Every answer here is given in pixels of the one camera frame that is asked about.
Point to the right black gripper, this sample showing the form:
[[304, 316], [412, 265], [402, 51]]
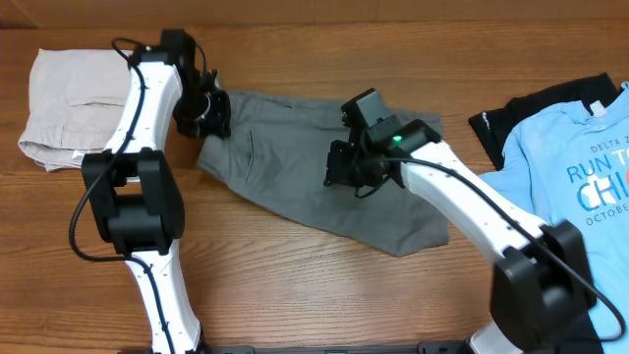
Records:
[[338, 172]]

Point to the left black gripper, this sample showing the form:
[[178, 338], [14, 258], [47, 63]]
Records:
[[216, 125]]

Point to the grey shorts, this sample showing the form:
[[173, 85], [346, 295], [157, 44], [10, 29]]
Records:
[[276, 158]]

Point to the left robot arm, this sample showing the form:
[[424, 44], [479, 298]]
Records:
[[132, 210]]

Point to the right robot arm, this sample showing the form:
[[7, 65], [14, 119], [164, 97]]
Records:
[[541, 277]]

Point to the folded beige shorts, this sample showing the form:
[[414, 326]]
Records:
[[82, 101]]

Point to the light blue printed t-shirt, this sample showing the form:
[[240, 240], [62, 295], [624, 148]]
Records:
[[585, 187]]

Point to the black garment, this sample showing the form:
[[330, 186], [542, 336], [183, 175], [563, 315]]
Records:
[[521, 110]]

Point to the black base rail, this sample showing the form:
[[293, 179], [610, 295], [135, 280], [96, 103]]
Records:
[[427, 347]]

